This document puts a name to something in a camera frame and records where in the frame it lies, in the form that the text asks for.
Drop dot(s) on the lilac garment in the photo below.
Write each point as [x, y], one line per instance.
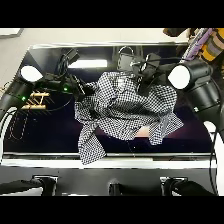
[198, 45]

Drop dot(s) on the silver frame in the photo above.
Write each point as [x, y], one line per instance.
[150, 164]

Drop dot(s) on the checked shirt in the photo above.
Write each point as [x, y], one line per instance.
[130, 106]

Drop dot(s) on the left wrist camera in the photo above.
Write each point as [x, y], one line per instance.
[68, 58]

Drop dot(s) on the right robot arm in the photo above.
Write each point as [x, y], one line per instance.
[180, 77]

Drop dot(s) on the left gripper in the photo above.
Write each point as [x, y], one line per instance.
[81, 86]

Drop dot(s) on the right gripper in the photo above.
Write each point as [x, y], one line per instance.
[145, 73]

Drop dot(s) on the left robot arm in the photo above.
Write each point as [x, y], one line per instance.
[30, 74]

